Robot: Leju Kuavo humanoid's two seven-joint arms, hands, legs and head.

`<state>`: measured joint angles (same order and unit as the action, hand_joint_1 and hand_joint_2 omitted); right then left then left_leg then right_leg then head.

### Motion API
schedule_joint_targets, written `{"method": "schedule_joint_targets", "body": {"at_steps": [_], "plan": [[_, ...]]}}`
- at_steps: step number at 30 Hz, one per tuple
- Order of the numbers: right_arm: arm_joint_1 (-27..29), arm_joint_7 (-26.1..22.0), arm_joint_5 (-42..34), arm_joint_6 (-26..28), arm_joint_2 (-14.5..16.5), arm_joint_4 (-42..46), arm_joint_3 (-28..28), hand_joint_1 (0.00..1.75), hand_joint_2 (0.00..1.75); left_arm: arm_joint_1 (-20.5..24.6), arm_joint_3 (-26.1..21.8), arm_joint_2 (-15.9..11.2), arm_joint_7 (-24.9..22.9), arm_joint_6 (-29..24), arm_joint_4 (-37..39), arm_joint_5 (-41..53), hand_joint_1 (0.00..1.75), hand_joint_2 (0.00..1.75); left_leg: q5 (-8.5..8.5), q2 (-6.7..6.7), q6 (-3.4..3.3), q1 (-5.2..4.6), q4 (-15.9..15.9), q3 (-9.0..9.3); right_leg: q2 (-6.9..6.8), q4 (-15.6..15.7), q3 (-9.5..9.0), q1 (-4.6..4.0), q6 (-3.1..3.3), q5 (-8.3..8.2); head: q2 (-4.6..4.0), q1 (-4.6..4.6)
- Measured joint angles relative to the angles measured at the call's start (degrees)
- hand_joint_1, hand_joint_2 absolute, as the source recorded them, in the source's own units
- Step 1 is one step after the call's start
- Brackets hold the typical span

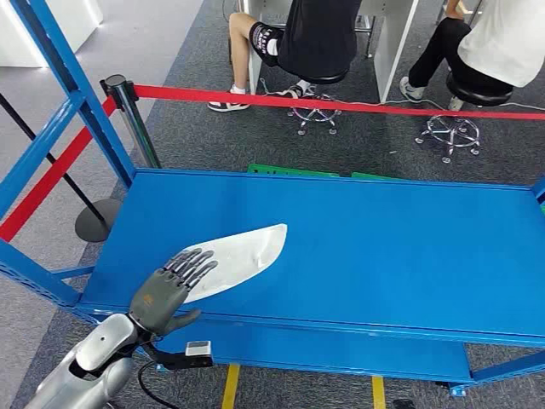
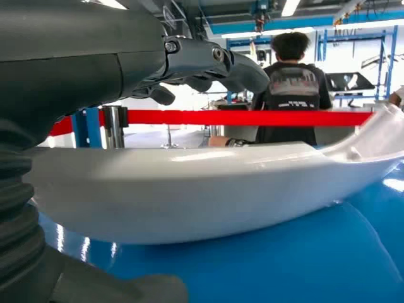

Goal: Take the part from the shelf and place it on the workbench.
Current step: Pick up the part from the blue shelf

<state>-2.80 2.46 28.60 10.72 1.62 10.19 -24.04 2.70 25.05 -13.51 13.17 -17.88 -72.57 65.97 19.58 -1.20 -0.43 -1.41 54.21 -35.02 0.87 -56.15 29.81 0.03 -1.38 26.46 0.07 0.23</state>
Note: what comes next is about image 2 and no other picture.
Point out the blue metal shelf rack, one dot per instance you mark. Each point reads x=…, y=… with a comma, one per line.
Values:
x=284, y=259

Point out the black panel part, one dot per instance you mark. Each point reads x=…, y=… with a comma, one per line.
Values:
x=346, y=81

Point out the red barrier belt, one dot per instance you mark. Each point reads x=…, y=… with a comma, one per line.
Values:
x=252, y=118
x=61, y=126

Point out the chrome stanchion with black collar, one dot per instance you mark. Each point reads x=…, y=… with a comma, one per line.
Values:
x=114, y=134

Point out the person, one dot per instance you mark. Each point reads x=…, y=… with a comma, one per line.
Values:
x=293, y=88

